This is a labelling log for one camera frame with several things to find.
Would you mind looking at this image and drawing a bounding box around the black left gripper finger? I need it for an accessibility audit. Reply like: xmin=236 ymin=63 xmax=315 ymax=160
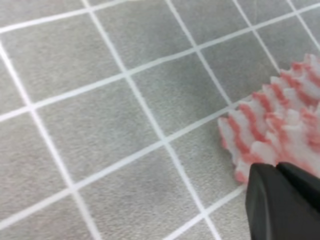
xmin=245 ymin=162 xmax=320 ymax=240

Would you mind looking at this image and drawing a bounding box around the grey checked tablecloth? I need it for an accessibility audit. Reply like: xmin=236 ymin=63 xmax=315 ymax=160
xmin=0 ymin=0 xmax=320 ymax=240

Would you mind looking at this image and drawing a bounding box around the pink white striped towel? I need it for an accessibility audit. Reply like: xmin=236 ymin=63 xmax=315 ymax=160
xmin=217 ymin=54 xmax=320 ymax=184

